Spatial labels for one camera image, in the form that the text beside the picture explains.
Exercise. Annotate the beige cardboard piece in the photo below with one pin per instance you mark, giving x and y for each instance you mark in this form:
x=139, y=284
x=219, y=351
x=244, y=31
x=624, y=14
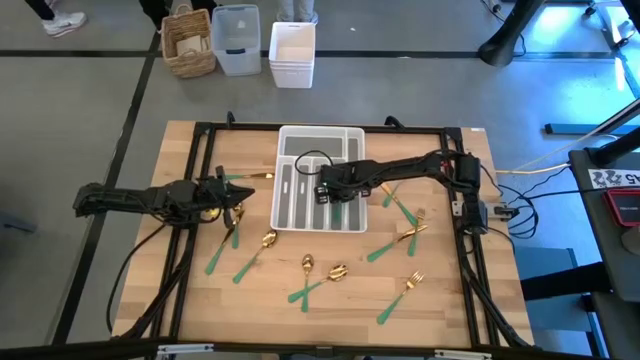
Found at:
x=192, y=45

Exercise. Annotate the blue metal bar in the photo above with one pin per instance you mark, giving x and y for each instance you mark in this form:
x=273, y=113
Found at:
x=575, y=129

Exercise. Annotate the small silver metal bracket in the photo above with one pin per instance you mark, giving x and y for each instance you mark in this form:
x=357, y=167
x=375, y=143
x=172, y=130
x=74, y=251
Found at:
x=457, y=208

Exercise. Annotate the black frame clamp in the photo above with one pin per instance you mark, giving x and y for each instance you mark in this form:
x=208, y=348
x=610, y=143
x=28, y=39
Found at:
x=230, y=119
x=395, y=121

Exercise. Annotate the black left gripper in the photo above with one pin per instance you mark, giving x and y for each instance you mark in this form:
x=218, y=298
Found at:
x=215, y=195

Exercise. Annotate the dark side table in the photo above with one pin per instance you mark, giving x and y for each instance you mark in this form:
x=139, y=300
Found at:
x=600, y=240

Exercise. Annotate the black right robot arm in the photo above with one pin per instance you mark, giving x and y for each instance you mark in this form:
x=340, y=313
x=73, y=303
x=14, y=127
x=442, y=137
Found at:
x=410, y=167

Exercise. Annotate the white cutlery organizer tray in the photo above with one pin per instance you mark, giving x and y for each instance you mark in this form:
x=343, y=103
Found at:
x=312, y=145

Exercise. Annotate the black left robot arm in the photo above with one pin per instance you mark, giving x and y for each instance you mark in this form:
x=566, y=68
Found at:
x=125, y=197

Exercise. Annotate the white plastic bin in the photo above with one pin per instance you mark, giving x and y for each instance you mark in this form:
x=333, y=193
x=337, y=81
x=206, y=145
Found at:
x=292, y=72

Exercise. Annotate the black rig crossbar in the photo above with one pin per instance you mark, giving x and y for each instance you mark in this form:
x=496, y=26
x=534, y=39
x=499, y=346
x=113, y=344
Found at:
x=75, y=350

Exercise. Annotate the silver crossbar bracket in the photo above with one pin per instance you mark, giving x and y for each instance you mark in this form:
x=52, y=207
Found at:
x=462, y=355
x=185, y=348

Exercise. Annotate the black aluminium table frame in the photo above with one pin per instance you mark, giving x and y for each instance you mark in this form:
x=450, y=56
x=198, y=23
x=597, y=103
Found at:
x=325, y=128

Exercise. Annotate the wicker basket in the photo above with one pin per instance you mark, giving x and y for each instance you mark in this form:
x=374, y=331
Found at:
x=190, y=65

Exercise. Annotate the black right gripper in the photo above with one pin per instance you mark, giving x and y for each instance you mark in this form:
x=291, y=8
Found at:
x=345, y=177

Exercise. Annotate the red black device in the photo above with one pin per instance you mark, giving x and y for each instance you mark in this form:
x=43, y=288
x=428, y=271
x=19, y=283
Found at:
x=625, y=207

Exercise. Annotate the black stand base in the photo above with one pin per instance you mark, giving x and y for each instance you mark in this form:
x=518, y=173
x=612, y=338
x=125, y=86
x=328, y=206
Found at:
x=502, y=47

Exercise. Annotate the white printed label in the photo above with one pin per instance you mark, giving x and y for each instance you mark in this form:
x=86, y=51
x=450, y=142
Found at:
x=612, y=178

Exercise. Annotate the clear plastic storage bin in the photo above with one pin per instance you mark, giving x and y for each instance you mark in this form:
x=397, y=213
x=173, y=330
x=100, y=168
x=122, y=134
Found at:
x=235, y=62

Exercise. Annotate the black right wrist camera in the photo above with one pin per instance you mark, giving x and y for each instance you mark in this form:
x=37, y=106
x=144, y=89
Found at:
x=322, y=195

